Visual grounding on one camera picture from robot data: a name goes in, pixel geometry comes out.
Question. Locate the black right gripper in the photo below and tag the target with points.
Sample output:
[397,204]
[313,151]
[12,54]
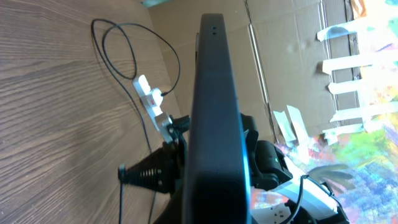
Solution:
[162,171]

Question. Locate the Samsung Galaxy smartphone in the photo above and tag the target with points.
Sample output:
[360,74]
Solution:
[216,184]

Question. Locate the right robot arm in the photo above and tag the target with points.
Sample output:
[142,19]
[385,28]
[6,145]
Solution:
[308,200]

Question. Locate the white charger adapter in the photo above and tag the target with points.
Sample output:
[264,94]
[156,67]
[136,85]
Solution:
[154,98]

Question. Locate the white power strip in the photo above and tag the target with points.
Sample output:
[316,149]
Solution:
[142,88]

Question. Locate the brown cardboard backdrop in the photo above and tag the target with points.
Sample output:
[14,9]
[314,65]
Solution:
[276,56]

